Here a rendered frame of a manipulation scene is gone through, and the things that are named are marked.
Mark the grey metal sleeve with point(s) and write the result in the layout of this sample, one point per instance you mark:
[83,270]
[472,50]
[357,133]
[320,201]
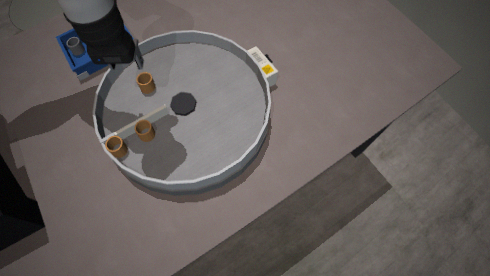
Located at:
[76,48]

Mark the bronze bushing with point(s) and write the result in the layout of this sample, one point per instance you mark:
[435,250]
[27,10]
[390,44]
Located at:
[112,142]
[140,126]
[144,78]

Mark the blue crate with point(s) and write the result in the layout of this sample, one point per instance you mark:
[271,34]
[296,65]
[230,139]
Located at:
[81,64]

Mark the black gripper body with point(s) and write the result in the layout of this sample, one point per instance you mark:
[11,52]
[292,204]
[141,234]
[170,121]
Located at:
[98,23]

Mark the grey round turntable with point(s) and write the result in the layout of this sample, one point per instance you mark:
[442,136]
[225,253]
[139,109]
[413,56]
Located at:
[218,115]

